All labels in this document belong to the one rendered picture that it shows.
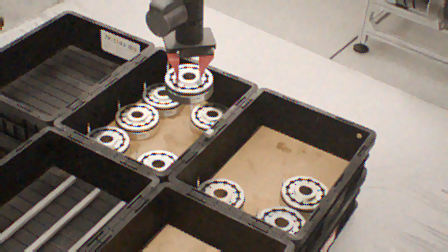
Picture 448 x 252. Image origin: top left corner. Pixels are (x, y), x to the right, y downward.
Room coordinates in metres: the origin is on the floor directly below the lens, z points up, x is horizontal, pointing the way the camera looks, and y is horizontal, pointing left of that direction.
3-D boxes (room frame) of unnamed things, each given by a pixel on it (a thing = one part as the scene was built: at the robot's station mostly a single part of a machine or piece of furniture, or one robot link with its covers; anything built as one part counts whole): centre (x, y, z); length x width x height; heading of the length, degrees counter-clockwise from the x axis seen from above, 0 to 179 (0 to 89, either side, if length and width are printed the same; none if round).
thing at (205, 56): (1.24, 0.07, 1.08); 0.07 x 0.07 x 0.09; 16
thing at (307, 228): (1.13, -0.12, 0.92); 0.40 x 0.30 x 0.02; 151
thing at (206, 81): (1.23, 0.08, 1.03); 0.10 x 0.10 x 0.01
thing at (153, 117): (1.31, 0.20, 0.86); 0.10 x 0.10 x 0.01
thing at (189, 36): (1.23, 0.08, 1.15); 0.10 x 0.07 x 0.07; 106
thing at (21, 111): (1.42, 0.40, 0.92); 0.40 x 0.30 x 0.02; 151
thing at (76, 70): (1.42, 0.40, 0.87); 0.40 x 0.30 x 0.11; 151
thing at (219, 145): (1.13, -0.12, 0.87); 0.40 x 0.30 x 0.11; 151
